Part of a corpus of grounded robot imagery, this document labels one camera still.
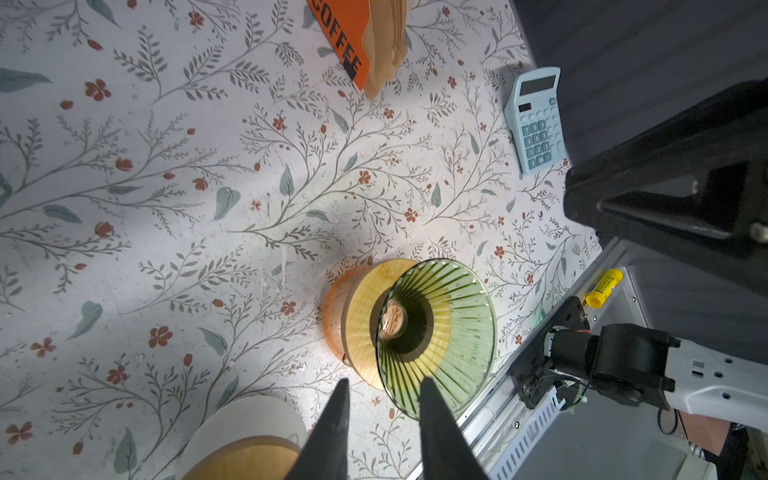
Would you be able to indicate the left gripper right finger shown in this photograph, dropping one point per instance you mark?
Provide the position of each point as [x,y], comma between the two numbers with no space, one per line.
[445,453]

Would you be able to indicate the orange glass pitcher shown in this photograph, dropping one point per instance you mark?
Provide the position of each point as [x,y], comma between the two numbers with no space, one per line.
[333,309]

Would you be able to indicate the light blue calculator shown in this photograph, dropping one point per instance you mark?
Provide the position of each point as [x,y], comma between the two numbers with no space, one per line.
[533,117]

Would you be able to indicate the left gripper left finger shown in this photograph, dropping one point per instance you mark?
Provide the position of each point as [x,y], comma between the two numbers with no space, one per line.
[324,456]

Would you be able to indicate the white frosted mug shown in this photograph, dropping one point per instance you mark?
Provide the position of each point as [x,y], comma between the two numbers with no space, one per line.
[258,437]

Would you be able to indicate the orange coffee filter box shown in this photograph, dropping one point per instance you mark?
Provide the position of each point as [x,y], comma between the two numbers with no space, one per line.
[344,23]

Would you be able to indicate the green glass dripper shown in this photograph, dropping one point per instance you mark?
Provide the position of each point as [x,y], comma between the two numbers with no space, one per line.
[437,321]

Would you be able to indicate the brown paper coffee filters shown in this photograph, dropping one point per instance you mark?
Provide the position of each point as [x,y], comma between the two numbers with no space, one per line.
[384,43]

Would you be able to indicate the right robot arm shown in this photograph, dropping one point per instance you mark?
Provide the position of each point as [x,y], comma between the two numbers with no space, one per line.
[632,365]

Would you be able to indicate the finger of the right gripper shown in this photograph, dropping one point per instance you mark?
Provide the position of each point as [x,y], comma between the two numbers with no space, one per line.
[693,188]

